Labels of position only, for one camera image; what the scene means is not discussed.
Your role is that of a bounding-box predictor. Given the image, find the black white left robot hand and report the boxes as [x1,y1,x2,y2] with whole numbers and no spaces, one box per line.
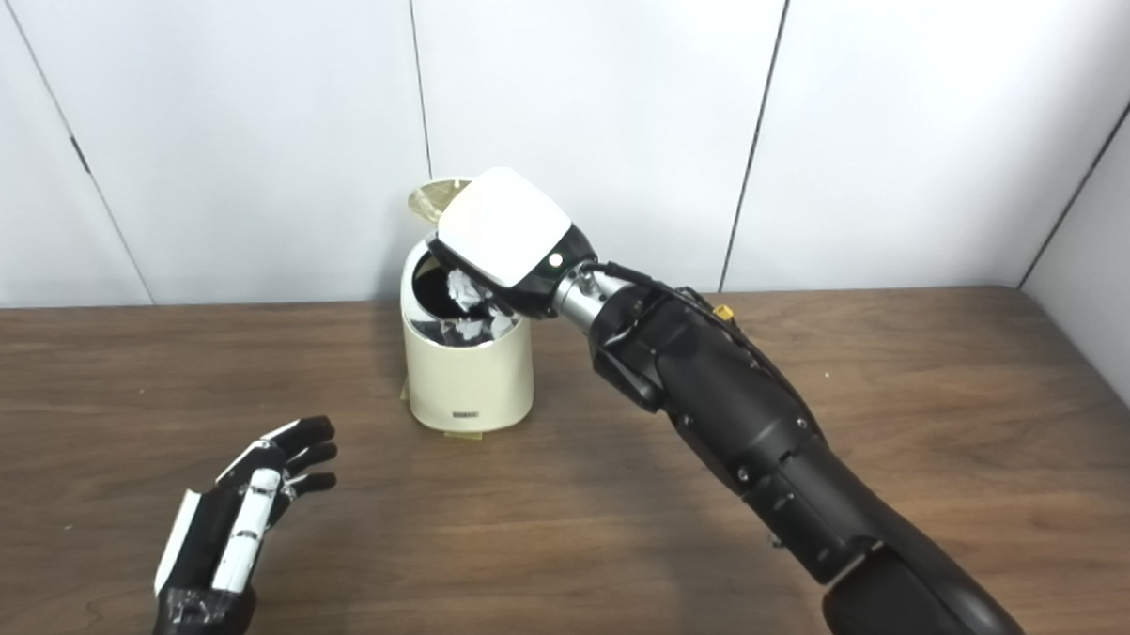
[151,410,341,635]

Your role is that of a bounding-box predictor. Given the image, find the white paper ball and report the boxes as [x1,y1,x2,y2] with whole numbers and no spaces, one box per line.
[445,267,498,317]

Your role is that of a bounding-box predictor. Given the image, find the cream-colored lidded bin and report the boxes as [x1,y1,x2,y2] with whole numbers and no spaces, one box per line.
[395,175,543,437]

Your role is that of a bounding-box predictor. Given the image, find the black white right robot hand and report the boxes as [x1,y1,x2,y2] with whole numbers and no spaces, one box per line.
[425,164,601,321]

